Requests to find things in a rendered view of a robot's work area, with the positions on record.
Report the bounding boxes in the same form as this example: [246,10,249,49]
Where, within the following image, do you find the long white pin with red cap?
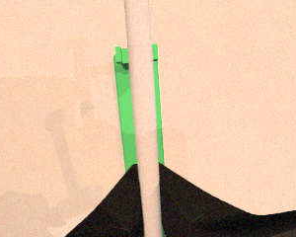
[123,0,163,237]

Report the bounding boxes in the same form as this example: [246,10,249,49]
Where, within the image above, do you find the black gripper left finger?
[64,165,144,237]

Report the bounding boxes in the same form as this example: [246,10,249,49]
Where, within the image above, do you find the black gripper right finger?
[159,162,296,237]

